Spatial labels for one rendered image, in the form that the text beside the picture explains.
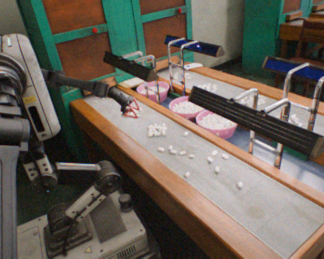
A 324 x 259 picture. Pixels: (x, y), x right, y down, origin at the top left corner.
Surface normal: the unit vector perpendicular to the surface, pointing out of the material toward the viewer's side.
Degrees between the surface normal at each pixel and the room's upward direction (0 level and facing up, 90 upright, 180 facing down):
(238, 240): 0
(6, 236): 56
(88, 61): 90
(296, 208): 0
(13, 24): 90
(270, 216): 0
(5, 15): 90
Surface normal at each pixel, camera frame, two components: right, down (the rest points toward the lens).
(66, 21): 0.58, 0.37
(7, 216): 0.69, -0.36
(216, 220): -0.10, -0.85
